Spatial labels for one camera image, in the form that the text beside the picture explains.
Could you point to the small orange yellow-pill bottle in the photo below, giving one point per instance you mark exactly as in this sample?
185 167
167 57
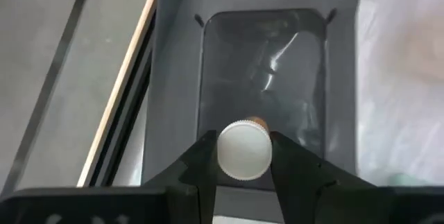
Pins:
244 151

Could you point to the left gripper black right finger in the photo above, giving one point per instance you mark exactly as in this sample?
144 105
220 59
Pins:
298 179

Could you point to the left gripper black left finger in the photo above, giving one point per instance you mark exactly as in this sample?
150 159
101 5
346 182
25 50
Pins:
194 182

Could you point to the black aluminium table frame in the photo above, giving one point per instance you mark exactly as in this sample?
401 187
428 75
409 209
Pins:
121 130

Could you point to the grey plastic bin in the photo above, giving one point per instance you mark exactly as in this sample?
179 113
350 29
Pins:
173 78

